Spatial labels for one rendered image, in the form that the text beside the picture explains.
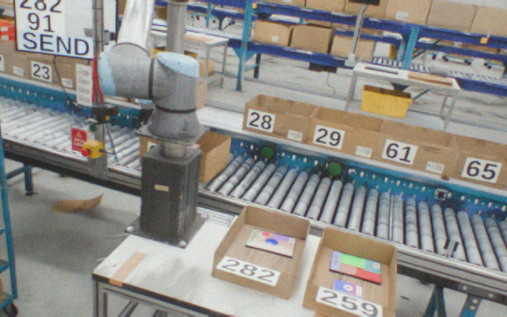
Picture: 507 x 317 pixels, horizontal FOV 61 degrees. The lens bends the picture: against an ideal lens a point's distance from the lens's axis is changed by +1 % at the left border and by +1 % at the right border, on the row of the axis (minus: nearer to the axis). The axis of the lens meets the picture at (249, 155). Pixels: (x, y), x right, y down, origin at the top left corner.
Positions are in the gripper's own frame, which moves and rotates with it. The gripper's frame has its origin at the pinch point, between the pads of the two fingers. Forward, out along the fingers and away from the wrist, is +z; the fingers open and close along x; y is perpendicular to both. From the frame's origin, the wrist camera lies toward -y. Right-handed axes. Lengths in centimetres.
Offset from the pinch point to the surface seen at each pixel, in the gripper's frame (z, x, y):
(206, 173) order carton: 0, 46, 22
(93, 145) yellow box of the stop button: -7.2, -8.6, 37.3
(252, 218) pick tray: 1, 79, 49
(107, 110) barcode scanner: -27.0, -0.7, 37.0
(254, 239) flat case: 3, 84, 60
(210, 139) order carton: -6.9, 35.3, -6.4
